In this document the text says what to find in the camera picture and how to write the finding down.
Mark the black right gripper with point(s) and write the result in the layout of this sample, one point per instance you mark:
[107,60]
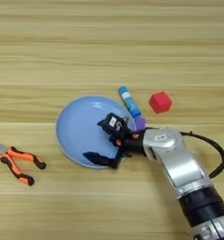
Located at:
[130,142]

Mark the round blue plate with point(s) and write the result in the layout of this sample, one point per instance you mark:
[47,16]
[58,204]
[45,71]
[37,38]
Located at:
[79,131]

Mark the purple rectangular block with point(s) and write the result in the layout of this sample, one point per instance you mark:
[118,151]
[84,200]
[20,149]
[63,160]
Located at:
[140,123]

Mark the blue glue stick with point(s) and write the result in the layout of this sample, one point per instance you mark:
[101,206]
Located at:
[129,101]

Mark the red cube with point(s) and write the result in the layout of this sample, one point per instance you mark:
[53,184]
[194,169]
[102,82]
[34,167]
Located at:
[160,102]

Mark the orange black needle-nose pliers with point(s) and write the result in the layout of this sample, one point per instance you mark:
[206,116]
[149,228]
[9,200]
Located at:
[16,162]

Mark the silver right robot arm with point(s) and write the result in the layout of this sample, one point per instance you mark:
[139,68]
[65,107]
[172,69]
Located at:
[179,162]

